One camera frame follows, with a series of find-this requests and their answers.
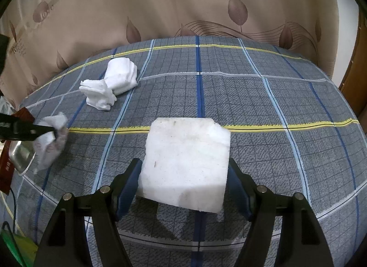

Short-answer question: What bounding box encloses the white towel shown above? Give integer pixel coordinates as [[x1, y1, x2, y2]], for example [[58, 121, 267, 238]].
[[104, 57, 139, 96]]

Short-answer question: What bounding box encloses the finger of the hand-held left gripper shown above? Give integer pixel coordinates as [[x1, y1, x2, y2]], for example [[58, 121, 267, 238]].
[[0, 113, 57, 142]]

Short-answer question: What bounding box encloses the black object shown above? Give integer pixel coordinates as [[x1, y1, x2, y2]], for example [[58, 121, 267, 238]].
[[0, 34, 10, 75]]

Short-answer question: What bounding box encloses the black cable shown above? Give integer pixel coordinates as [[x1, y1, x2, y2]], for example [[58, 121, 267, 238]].
[[8, 188, 18, 231]]

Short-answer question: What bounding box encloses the green plastic bag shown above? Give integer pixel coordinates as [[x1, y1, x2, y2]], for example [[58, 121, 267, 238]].
[[0, 221, 39, 267]]

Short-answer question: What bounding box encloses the grey plaid bed sheet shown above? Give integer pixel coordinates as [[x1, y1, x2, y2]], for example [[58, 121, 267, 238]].
[[0, 36, 367, 267]]

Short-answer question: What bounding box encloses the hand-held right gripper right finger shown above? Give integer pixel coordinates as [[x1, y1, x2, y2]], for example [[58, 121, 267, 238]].
[[228, 158, 334, 267]]

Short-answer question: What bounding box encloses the metal bowl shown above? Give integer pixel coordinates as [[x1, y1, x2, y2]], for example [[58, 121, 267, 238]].
[[8, 140, 37, 176]]

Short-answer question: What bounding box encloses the white cloth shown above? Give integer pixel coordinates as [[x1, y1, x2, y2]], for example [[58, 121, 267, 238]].
[[34, 113, 69, 174]]

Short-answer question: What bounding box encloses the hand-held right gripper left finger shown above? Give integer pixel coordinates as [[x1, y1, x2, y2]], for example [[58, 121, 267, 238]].
[[34, 158, 143, 267]]

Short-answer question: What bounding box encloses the beige leaf print curtain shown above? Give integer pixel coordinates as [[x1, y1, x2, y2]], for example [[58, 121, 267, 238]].
[[0, 0, 337, 104]]

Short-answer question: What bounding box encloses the white tissue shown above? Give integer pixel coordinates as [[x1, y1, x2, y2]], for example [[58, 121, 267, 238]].
[[80, 79, 117, 111]]

